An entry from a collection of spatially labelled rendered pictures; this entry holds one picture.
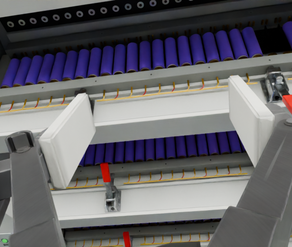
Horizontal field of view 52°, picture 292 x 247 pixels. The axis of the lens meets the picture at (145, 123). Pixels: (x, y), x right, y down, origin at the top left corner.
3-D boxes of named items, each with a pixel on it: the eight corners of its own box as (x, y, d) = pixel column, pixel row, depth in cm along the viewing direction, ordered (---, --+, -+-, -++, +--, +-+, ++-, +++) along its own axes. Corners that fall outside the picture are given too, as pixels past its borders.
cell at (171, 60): (175, 45, 49) (178, 72, 45) (164, 47, 49) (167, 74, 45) (174, 36, 48) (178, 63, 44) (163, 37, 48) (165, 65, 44)
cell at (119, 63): (126, 52, 50) (125, 79, 46) (116, 53, 50) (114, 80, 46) (124, 43, 49) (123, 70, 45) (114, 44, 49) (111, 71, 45)
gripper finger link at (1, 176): (36, 200, 13) (-25, 205, 14) (69, 147, 18) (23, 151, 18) (26, 172, 13) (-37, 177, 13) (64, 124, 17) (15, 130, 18)
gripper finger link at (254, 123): (257, 116, 13) (275, 114, 13) (227, 75, 19) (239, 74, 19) (257, 174, 14) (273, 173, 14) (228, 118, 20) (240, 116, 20)
